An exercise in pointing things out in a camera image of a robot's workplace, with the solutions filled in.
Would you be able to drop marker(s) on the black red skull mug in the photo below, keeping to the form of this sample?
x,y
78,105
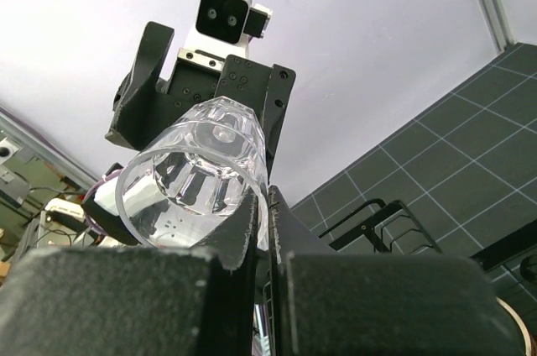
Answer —
x,y
517,329

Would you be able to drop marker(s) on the clear cup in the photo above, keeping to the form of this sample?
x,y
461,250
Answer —
x,y
194,175

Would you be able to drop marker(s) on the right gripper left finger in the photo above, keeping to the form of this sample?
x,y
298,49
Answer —
x,y
136,300

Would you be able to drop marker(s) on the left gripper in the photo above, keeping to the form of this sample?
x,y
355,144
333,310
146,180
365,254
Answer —
x,y
145,104

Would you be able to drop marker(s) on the black grid mat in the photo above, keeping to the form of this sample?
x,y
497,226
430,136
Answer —
x,y
465,167

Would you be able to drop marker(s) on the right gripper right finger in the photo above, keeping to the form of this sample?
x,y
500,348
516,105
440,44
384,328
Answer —
x,y
377,305

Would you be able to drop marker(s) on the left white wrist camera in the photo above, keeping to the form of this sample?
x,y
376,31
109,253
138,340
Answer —
x,y
226,27

